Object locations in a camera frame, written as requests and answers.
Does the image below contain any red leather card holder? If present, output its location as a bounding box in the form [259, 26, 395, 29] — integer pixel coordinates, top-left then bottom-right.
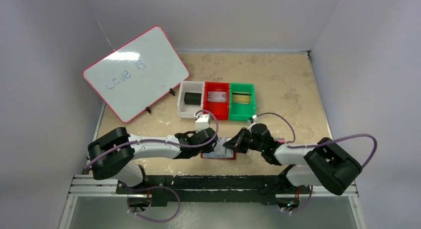
[201, 137, 237, 161]

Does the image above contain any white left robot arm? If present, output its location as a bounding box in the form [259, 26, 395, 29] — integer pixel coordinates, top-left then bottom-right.
[84, 127, 218, 187]

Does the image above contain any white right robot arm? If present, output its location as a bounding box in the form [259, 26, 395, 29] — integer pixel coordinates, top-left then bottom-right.
[223, 124, 362, 195]

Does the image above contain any black card in bin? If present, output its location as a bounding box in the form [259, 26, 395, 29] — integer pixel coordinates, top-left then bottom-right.
[183, 92, 202, 105]

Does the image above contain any gold card in bin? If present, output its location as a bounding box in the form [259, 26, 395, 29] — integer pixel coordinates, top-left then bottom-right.
[231, 92, 251, 104]

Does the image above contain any silver card in bin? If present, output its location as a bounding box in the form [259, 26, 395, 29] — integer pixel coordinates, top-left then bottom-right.
[207, 91, 227, 102]

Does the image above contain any pink grey eraser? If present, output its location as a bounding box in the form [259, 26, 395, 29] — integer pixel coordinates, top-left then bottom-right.
[275, 138, 285, 143]

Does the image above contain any white plastic bin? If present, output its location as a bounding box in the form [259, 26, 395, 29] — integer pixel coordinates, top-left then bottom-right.
[177, 81, 205, 118]

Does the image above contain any red plastic bin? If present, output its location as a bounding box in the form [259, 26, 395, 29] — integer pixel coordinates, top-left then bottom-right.
[203, 81, 229, 120]

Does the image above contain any green plastic bin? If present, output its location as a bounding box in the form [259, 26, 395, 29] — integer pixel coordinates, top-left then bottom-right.
[228, 82, 256, 121]

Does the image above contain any pink framed whiteboard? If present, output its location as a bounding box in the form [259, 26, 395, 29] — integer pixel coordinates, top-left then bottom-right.
[82, 26, 190, 123]

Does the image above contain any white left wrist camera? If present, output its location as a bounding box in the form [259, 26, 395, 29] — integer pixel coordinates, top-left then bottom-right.
[195, 114, 211, 131]

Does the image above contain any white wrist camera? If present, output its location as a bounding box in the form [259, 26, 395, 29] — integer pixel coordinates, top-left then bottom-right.
[247, 115, 258, 130]
[195, 114, 211, 131]

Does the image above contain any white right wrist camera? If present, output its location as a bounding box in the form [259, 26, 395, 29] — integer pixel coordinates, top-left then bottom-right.
[247, 115, 258, 130]

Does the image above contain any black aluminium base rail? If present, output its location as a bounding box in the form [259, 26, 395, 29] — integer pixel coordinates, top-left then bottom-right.
[67, 173, 359, 209]

